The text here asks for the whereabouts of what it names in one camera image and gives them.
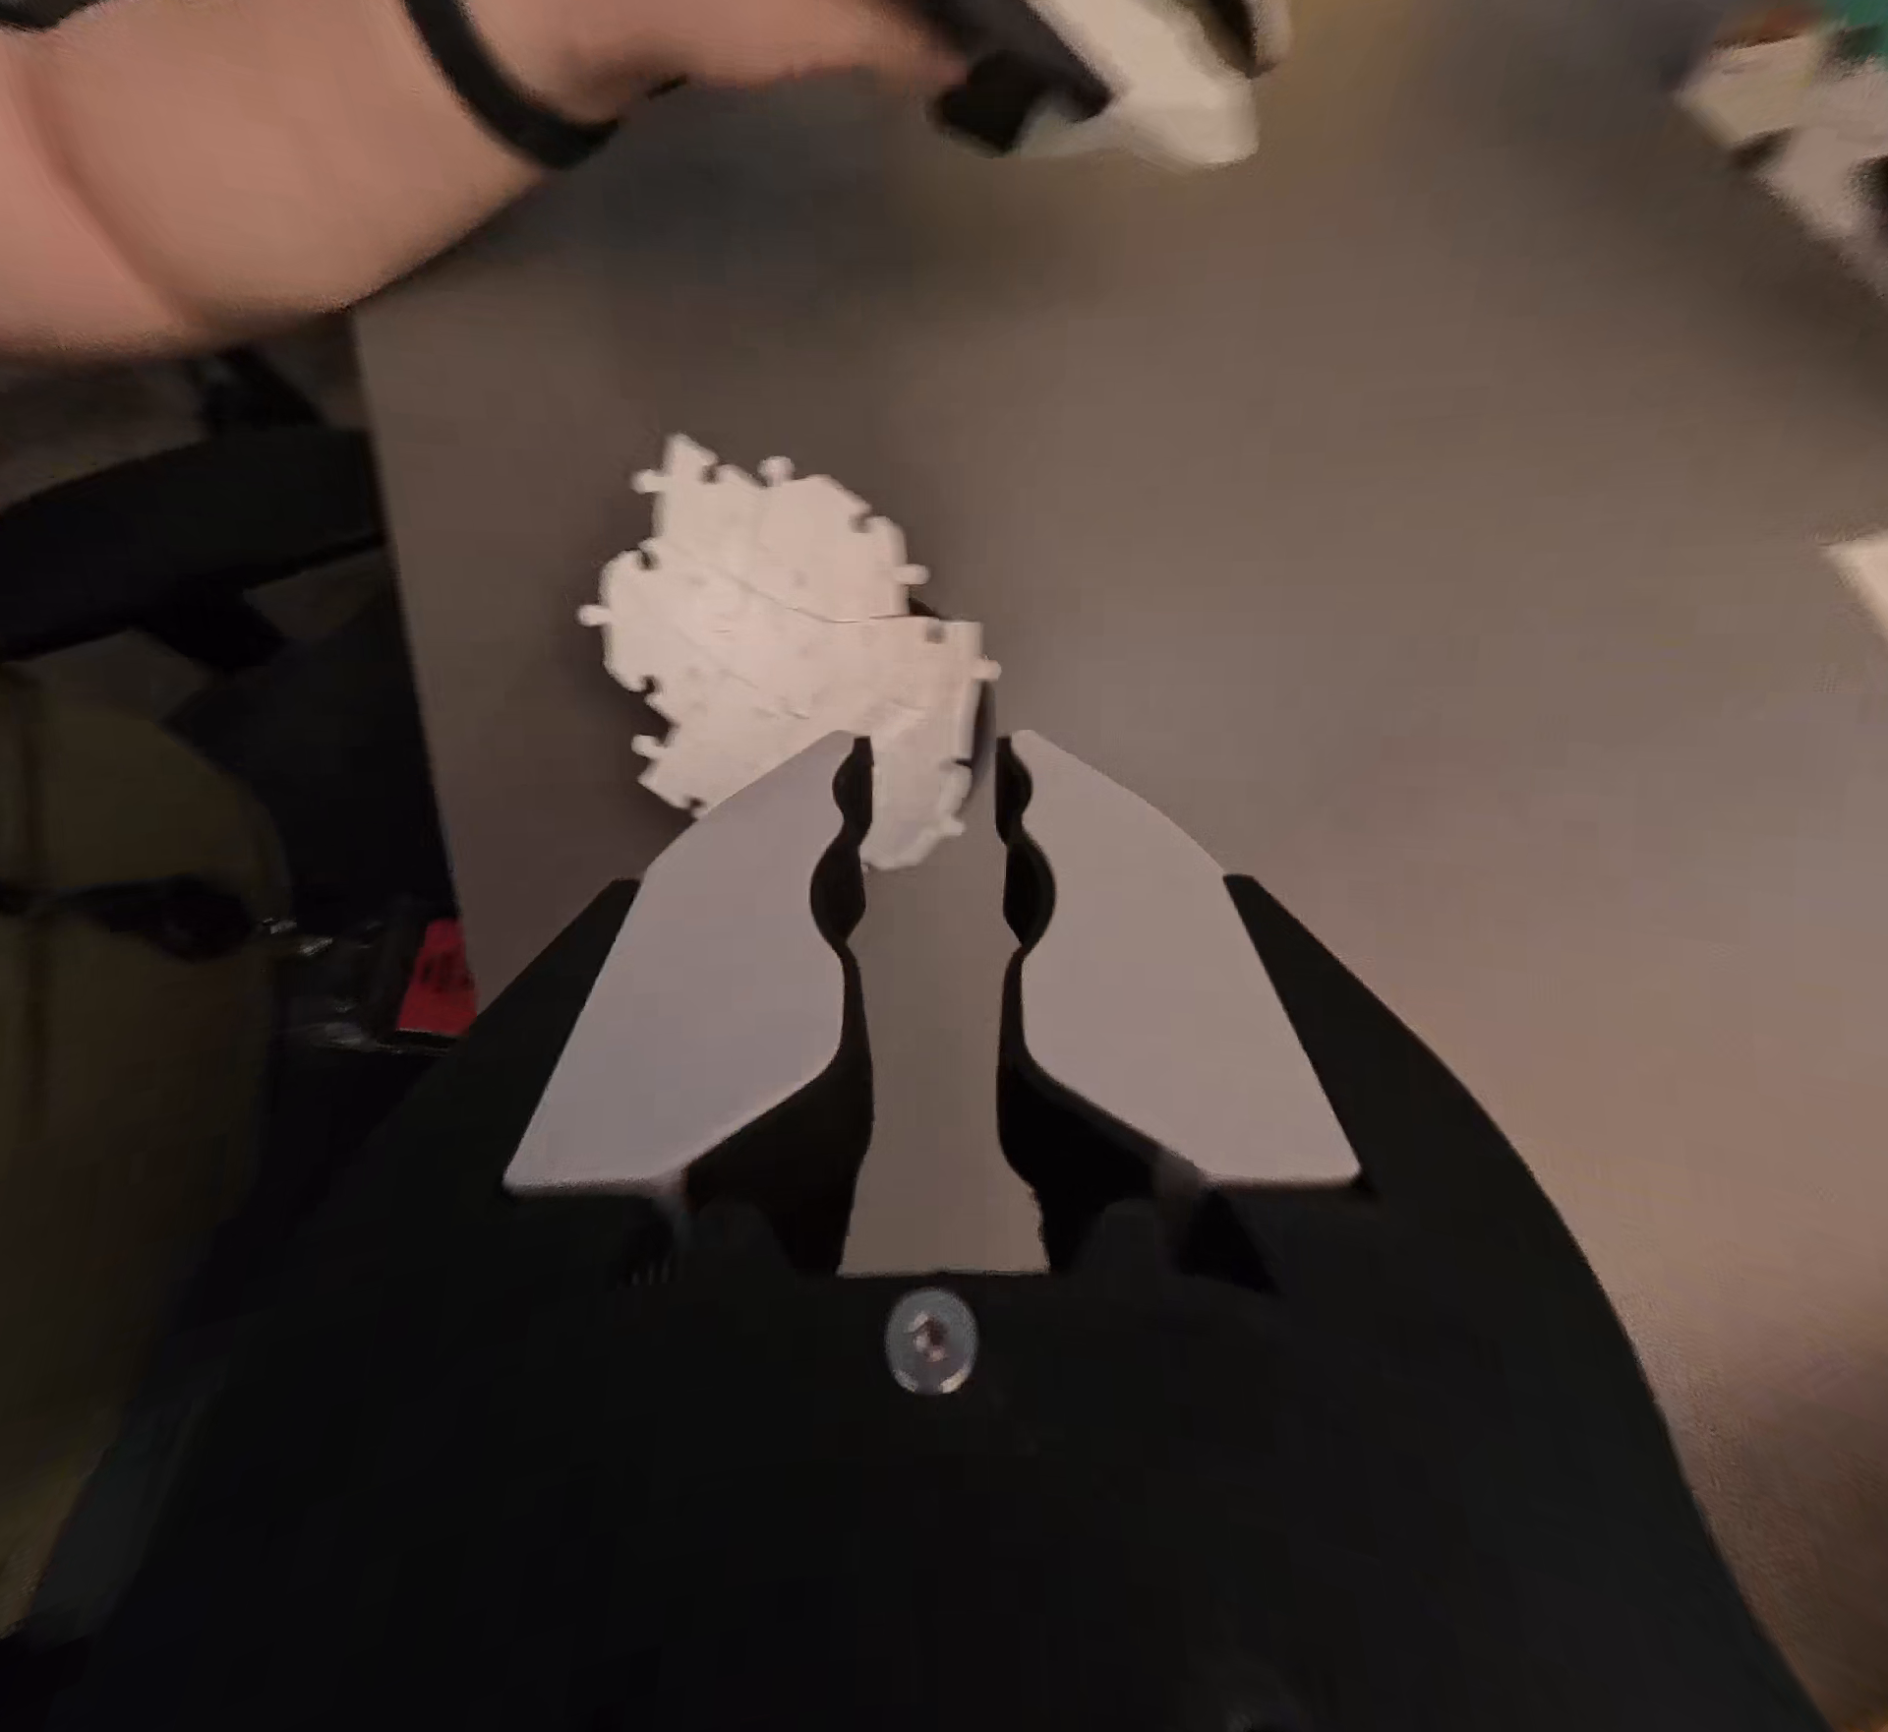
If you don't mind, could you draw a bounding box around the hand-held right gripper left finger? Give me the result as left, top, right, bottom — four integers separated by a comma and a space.
502, 732, 879, 1199

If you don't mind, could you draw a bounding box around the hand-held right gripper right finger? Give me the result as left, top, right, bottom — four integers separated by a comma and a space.
995, 729, 1366, 1196

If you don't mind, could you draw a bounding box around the white half puzzle ball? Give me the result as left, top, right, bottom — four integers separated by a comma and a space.
577, 434, 1005, 874

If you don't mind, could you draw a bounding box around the person's left forearm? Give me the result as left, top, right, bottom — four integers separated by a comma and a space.
0, 0, 536, 354

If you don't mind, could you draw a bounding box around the colourful puzzle box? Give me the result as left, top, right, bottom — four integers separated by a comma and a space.
1680, 0, 1888, 276

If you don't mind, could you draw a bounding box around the orange red tape strip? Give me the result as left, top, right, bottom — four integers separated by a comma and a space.
397, 920, 478, 1035

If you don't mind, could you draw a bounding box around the white instruction leaflet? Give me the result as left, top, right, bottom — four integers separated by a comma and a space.
1827, 534, 1888, 645

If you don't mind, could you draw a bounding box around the black wrist strap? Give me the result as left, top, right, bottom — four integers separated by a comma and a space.
384, 0, 625, 174

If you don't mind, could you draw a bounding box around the black lanyard cord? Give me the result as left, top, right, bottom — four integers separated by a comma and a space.
0, 876, 303, 962

